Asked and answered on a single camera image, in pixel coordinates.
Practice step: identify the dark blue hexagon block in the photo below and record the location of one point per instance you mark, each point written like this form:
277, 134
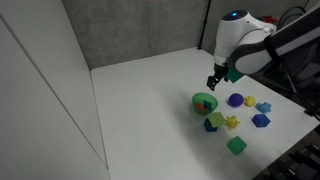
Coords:
260, 120

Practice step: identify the black equipment beside table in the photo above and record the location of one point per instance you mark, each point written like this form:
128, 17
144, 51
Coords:
296, 160

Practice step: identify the small yellow spiky toy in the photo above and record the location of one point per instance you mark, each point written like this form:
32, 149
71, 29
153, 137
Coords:
249, 101

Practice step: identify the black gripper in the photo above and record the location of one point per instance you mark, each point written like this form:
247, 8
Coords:
221, 71

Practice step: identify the green bowl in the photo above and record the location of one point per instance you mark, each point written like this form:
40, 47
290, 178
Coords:
210, 98

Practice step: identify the black vertical pole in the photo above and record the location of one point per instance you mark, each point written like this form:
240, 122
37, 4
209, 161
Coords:
204, 25

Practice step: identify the black table edge clamp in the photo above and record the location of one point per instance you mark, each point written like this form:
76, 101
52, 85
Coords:
312, 111

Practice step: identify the purple ball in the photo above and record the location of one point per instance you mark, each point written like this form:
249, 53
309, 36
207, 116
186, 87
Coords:
236, 99

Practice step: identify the green cube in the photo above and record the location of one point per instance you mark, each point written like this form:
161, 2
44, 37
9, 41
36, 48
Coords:
236, 145

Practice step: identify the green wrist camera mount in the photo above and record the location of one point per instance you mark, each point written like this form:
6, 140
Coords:
236, 75

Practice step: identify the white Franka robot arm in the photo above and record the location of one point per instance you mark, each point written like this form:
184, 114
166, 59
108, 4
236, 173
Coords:
263, 40

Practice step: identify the teal blue toy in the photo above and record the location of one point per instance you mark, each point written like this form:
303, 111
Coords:
208, 104

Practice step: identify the yellow-green block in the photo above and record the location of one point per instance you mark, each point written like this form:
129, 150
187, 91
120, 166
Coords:
217, 119

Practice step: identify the grey office chair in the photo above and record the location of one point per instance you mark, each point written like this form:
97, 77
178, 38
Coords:
305, 75

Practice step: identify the large yellow spiky toy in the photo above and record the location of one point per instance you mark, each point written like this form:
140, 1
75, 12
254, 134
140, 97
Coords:
232, 122

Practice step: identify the light blue star toy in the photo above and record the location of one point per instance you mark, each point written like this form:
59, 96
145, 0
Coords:
263, 107

